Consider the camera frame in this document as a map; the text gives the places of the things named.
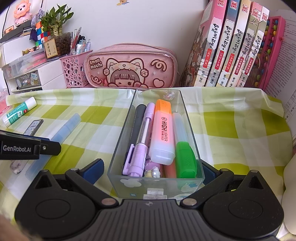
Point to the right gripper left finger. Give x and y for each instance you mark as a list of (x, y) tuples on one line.
[(83, 181)]

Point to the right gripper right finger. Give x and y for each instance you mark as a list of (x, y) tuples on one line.
[(215, 182)]

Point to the white eraser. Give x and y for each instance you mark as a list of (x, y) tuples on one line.
[(17, 166)]

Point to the pencil lead refill box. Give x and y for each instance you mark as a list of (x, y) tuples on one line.
[(33, 127)]

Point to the white green glue stick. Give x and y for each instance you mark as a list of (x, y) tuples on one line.
[(19, 111)]

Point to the light blue highlighter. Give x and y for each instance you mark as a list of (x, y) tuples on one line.
[(59, 137)]

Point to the clear plastic organizer tray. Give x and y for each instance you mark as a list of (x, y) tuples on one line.
[(157, 179)]

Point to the green highlighter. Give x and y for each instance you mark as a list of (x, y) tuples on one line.
[(185, 160)]

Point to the purple pen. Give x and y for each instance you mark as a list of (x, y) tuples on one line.
[(135, 160)]

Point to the clear white highlighter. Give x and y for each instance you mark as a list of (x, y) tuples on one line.
[(180, 133)]

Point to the green checkered tablecloth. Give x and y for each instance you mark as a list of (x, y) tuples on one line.
[(235, 128)]

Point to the orange highlighter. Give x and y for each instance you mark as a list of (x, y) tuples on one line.
[(162, 146)]

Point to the white rabbit drawer organizer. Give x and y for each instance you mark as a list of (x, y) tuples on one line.
[(24, 69)]

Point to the black marker pen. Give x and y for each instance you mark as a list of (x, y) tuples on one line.
[(136, 125)]

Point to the pink perforated pen holder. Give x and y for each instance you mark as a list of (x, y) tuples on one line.
[(73, 68)]

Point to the small framed calligraphy sign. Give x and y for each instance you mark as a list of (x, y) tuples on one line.
[(50, 48)]

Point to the pink spine book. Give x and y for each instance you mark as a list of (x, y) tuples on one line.
[(198, 66)]

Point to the pink cat pencil case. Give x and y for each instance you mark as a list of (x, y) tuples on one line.
[(130, 65)]

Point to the colourful puzzle cube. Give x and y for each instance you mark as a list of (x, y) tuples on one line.
[(38, 35)]

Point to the pink abacus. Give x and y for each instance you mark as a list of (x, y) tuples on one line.
[(268, 53)]

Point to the open printed paper stack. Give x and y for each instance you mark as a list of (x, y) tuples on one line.
[(282, 81)]

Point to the bamboo plant in glass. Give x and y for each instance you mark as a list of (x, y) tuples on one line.
[(53, 21)]

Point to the pink lion plush toy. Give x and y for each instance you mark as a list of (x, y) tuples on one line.
[(22, 12)]

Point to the blue spine book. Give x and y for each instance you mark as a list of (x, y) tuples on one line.
[(224, 42)]

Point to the pale spine book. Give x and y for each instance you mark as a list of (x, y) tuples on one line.
[(254, 48)]

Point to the beige spine book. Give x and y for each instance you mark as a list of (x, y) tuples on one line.
[(236, 43)]

